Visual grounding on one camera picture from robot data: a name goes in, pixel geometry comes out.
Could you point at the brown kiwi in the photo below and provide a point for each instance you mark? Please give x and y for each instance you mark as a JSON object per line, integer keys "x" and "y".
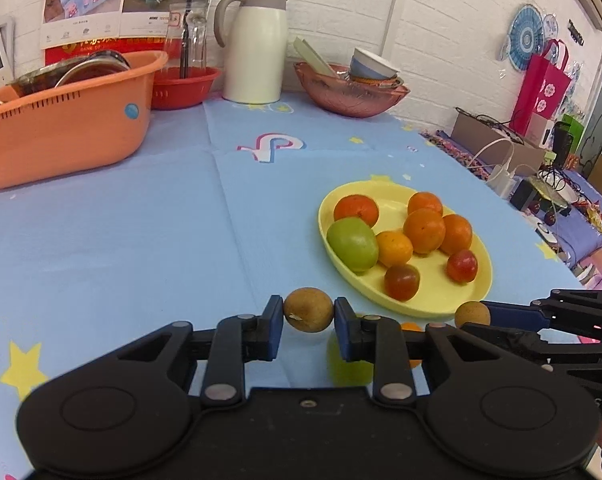
{"x": 308, "y": 309}
{"x": 472, "y": 314}

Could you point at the patterned ceramic bowl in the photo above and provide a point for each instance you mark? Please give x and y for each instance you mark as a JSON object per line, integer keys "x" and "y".
{"x": 381, "y": 81}

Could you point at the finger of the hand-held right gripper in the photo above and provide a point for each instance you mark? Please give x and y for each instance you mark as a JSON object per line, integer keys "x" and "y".
{"x": 511, "y": 342}
{"x": 511, "y": 314}

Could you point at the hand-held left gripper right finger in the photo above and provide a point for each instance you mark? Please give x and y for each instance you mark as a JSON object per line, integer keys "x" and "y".
{"x": 342, "y": 330}

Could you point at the black device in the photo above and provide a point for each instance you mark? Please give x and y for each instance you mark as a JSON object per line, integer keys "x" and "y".
{"x": 523, "y": 194}

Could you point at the wall poster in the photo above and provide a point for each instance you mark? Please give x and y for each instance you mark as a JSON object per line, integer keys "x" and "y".
{"x": 96, "y": 25}

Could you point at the round green mango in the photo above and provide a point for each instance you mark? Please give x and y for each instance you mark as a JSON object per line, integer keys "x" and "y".
{"x": 352, "y": 244}

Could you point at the steel lid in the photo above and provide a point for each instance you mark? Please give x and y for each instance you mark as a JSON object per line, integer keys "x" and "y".
{"x": 96, "y": 65}

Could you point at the colourful patterned cloth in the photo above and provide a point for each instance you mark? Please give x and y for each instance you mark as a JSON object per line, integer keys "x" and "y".
{"x": 451, "y": 152}

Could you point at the steel pan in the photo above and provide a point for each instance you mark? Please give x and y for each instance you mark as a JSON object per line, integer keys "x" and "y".
{"x": 41, "y": 80}

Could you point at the red plastic bowl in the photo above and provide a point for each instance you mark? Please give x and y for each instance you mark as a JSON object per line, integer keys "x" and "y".
{"x": 181, "y": 92}

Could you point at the purple cloth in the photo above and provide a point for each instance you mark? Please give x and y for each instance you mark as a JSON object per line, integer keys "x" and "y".
{"x": 588, "y": 232}

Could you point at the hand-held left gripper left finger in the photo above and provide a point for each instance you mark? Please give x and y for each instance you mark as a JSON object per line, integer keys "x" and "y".
{"x": 277, "y": 332}

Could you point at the orange plastic basket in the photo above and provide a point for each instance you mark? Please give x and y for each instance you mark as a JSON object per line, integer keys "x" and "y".
{"x": 71, "y": 135}

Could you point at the yellowish orange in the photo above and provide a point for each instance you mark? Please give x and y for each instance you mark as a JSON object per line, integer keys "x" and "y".
{"x": 394, "y": 248}

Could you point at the green bag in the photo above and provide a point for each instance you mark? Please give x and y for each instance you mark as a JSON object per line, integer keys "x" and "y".
{"x": 573, "y": 132}

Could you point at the large dark orange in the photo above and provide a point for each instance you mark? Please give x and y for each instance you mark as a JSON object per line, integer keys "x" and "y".
{"x": 356, "y": 210}

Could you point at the pink glass bowl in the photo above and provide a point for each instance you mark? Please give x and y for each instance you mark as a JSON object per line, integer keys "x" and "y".
{"x": 351, "y": 100}

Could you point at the glass pitcher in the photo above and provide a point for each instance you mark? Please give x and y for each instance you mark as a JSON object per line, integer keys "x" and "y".
{"x": 196, "y": 40}

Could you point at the yellow oval plate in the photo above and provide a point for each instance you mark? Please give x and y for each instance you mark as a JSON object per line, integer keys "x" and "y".
{"x": 433, "y": 271}

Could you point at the pale green plastic scoop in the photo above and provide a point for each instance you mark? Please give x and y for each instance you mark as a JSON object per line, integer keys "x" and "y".
{"x": 318, "y": 57}

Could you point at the white thermos jug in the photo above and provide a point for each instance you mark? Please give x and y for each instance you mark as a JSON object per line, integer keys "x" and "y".
{"x": 256, "y": 50}

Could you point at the oblong green mango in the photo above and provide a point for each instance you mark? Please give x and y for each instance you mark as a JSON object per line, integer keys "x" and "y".
{"x": 351, "y": 372}

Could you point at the cardboard box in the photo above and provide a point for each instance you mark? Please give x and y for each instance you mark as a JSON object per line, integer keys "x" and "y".
{"x": 471, "y": 130}

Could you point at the large blue round fan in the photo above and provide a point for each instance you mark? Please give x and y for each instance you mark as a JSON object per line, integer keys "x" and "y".
{"x": 526, "y": 35}

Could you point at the pink gift bag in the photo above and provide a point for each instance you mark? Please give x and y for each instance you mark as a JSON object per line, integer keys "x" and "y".
{"x": 546, "y": 90}

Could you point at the small orange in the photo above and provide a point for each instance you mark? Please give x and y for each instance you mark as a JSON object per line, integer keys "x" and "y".
{"x": 411, "y": 327}

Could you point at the blue printed tablecloth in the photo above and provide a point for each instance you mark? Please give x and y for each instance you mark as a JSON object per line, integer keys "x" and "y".
{"x": 131, "y": 235}

